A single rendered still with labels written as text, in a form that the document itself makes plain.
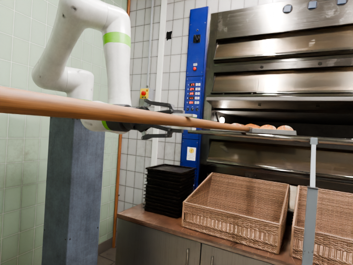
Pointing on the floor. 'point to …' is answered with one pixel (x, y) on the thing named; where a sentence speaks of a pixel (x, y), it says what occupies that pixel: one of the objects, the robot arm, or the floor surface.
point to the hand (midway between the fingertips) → (184, 121)
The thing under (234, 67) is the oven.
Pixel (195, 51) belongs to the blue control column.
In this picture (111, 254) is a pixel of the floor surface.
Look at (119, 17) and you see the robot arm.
